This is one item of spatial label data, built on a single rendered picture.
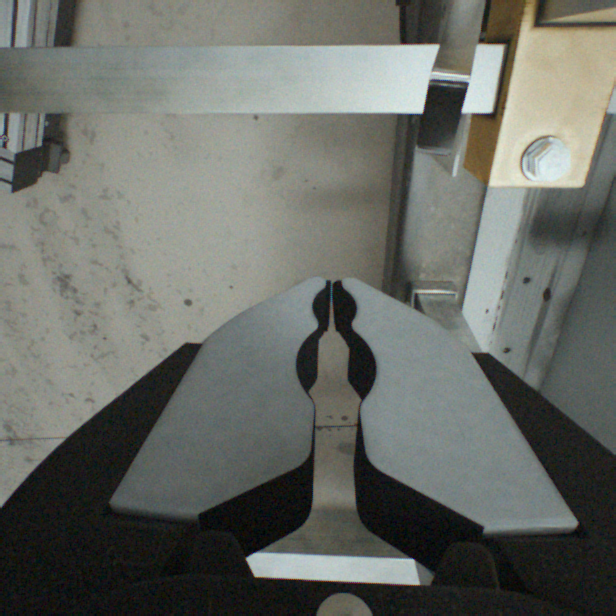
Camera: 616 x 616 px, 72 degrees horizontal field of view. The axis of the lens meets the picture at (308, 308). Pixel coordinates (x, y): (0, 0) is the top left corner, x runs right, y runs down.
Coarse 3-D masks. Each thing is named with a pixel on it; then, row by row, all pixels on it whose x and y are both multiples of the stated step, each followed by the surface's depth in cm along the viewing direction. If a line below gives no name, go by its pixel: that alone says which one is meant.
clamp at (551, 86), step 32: (512, 0) 20; (512, 32) 20; (544, 32) 19; (576, 32) 19; (608, 32) 19; (512, 64) 20; (544, 64) 20; (576, 64) 20; (608, 64) 19; (512, 96) 20; (544, 96) 20; (576, 96) 20; (608, 96) 20; (480, 128) 24; (512, 128) 21; (544, 128) 21; (576, 128) 21; (480, 160) 24; (512, 160) 22; (576, 160) 22
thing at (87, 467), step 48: (144, 384) 8; (96, 432) 7; (144, 432) 7; (48, 480) 6; (96, 480) 6; (0, 528) 5; (48, 528) 5; (96, 528) 5; (144, 528) 5; (192, 528) 6; (0, 576) 5; (48, 576) 5; (96, 576) 5; (144, 576) 5
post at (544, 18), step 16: (544, 0) 18; (560, 0) 17; (576, 0) 16; (592, 0) 15; (608, 0) 14; (544, 16) 18; (560, 16) 17; (576, 16) 16; (592, 16) 16; (608, 16) 16; (480, 32) 26
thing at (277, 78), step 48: (0, 48) 21; (48, 48) 21; (96, 48) 21; (144, 48) 21; (192, 48) 21; (240, 48) 21; (288, 48) 21; (336, 48) 20; (384, 48) 20; (432, 48) 20; (480, 48) 20; (0, 96) 22; (48, 96) 22; (96, 96) 22; (144, 96) 22; (192, 96) 22; (240, 96) 22; (288, 96) 22; (336, 96) 22; (384, 96) 21; (480, 96) 21
